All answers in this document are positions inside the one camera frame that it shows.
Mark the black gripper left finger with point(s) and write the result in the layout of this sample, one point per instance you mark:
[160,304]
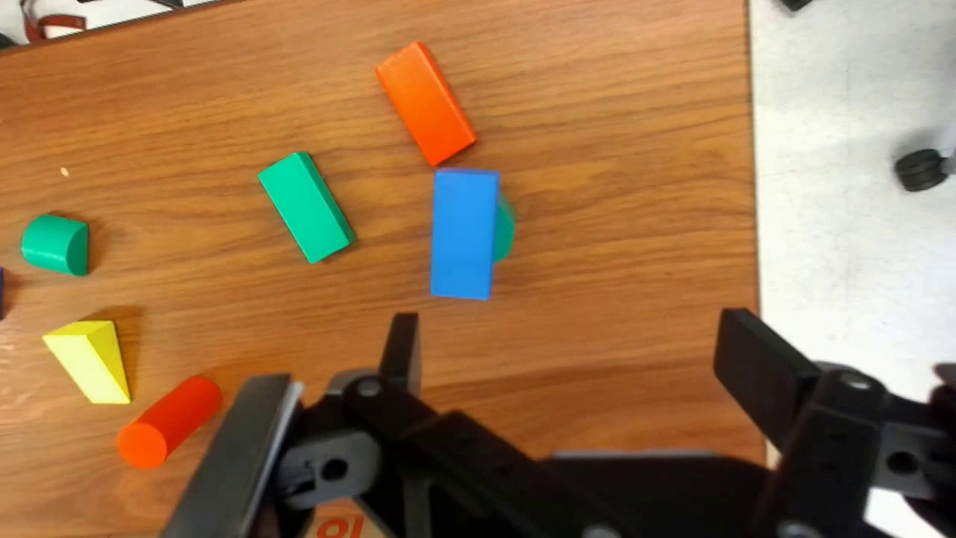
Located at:
[400,347]

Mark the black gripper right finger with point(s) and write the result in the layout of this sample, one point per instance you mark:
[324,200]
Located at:
[766,369]

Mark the blue rectangular block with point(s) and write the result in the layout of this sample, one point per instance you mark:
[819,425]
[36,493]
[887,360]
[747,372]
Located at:
[463,235]

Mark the green cylinder block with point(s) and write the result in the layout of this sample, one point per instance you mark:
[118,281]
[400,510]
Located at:
[505,229]

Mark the green rectangular block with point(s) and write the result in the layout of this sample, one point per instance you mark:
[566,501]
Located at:
[306,206]

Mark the orange-red cylinder block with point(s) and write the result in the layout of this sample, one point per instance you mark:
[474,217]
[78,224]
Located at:
[167,423]

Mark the orange rectangular block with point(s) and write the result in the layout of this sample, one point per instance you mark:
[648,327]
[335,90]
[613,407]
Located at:
[424,103]

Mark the yellow wedge block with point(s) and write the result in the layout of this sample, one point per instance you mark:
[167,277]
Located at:
[90,360]

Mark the green half-cylinder block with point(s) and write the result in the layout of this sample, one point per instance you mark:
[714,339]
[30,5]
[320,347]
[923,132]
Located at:
[57,244]

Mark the black chair caster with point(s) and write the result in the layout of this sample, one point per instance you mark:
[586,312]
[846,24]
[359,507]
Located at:
[796,5]
[922,168]

